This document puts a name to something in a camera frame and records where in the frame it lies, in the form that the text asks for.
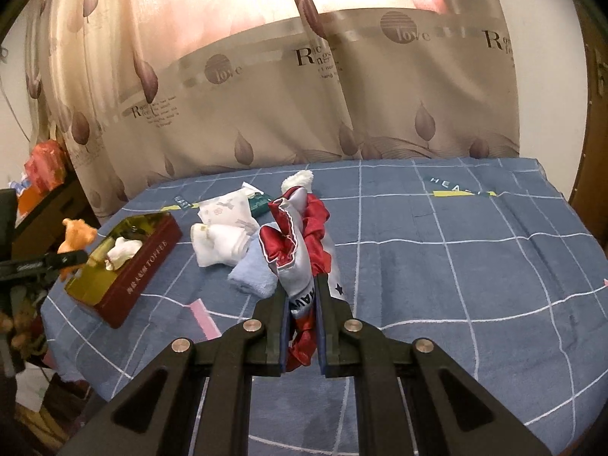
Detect floral tissue pack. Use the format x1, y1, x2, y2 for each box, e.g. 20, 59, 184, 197
196, 190, 261, 230

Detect pink paper strip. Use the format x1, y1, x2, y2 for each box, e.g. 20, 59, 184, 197
187, 299, 222, 339

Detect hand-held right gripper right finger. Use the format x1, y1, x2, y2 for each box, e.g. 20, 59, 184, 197
315, 276, 554, 456

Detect dark wooden cabinet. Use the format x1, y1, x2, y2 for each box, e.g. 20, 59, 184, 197
12, 173, 93, 260

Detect white socks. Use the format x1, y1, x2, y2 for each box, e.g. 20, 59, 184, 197
190, 222, 253, 268

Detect blue checked bed sheet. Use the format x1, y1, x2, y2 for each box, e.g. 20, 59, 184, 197
40, 156, 608, 456

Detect dark green packet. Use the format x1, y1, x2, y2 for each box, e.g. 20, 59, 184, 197
248, 192, 277, 215

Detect beige leaf print curtain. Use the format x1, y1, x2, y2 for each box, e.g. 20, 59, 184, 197
27, 0, 523, 223

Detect red orange plastic bag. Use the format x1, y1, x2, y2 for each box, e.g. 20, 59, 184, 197
23, 139, 68, 196

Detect light blue towel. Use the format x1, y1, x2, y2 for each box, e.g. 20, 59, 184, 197
227, 242, 282, 296

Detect red and white satin cloth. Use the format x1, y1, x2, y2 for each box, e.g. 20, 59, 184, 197
258, 187, 350, 372

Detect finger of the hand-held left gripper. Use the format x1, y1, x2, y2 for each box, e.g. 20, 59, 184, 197
0, 252, 89, 280

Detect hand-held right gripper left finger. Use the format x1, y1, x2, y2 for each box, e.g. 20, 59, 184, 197
62, 289, 288, 456

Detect red tin box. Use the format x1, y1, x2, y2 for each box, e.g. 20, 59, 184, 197
64, 214, 183, 329

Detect white fluffy cloth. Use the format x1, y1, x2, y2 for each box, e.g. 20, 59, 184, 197
280, 169, 315, 196

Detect orange plush toy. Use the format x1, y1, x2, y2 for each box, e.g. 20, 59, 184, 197
57, 217, 98, 277

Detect small white cloth item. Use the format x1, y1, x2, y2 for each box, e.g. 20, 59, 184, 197
105, 239, 144, 271

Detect wooden headboard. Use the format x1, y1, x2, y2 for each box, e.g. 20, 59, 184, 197
567, 19, 608, 250

